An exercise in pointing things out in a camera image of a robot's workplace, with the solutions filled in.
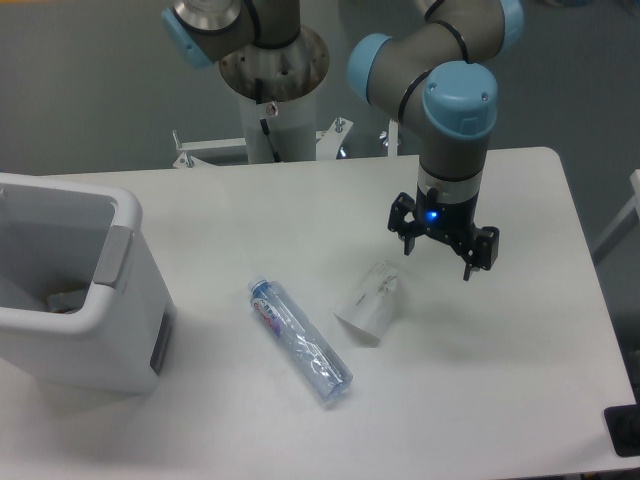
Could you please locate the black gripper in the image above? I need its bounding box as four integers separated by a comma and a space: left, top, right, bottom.
387, 188, 500, 281

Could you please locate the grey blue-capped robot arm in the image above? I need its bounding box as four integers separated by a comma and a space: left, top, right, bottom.
161, 1, 524, 273

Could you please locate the white plastic trash can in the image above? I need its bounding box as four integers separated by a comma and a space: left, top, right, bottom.
1, 174, 176, 393

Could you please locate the clear plastic water bottle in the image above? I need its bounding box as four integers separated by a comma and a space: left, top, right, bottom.
248, 277, 353, 402

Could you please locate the black clamp at table edge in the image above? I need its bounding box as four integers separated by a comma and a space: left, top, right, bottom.
604, 404, 639, 458

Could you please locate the white metal base frame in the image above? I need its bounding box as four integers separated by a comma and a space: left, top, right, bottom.
171, 117, 402, 169

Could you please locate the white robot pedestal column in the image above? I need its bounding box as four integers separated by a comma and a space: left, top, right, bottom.
218, 25, 331, 164

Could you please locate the white frame at right edge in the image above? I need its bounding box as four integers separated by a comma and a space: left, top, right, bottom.
591, 169, 639, 265

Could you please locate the black cable on pedestal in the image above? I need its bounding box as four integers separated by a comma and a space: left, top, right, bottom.
254, 77, 282, 163

